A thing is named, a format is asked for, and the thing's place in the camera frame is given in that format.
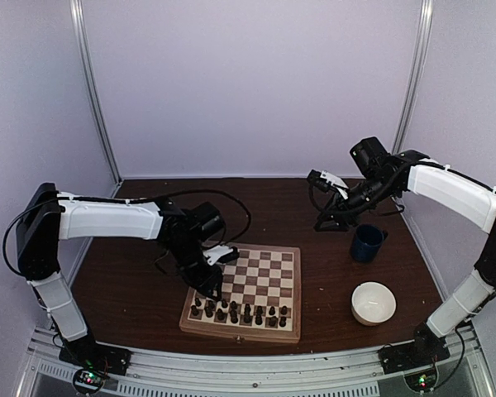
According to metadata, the wooden chess board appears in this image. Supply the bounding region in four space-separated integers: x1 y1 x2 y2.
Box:
179 244 302 344

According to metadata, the left aluminium frame post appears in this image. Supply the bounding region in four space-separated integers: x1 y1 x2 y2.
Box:
69 0 123 185

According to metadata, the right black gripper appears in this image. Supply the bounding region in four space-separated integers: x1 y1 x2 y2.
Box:
315 174 398 232

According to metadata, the dark knight chess piece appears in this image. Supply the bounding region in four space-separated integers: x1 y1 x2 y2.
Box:
216 309 227 322

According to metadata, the white bowl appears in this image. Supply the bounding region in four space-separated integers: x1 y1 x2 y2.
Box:
351 281 397 327

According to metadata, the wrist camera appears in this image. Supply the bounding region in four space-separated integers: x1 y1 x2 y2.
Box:
203 245 239 265
307 170 350 199

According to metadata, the right aluminium frame post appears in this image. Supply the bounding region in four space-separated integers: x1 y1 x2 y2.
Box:
391 0 434 154

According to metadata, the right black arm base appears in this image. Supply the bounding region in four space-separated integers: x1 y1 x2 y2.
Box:
378 323 451 394

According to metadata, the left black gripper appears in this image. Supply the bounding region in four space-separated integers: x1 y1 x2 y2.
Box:
166 238 223 302

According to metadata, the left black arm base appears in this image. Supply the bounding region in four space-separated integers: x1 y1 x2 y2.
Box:
57 327 131 396

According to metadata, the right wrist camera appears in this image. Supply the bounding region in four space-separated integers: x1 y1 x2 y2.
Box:
307 170 350 199

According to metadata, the aluminium frame post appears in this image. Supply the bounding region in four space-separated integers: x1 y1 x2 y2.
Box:
391 0 434 154
69 0 123 185

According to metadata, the front aluminium rail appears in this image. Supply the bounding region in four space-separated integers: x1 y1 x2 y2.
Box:
13 329 496 396

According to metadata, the dark king chess piece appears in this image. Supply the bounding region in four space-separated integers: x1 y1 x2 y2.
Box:
243 312 252 324

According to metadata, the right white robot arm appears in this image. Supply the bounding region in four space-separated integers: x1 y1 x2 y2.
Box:
307 136 496 366

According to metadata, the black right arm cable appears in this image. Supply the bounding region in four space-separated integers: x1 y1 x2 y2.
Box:
308 181 404 231

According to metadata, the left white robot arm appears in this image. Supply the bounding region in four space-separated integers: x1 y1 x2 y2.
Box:
17 183 234 367

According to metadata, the dark blue mug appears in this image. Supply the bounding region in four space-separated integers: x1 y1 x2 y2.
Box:
350 224 389 263

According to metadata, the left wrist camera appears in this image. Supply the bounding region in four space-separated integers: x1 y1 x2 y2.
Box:
203 245 239 265

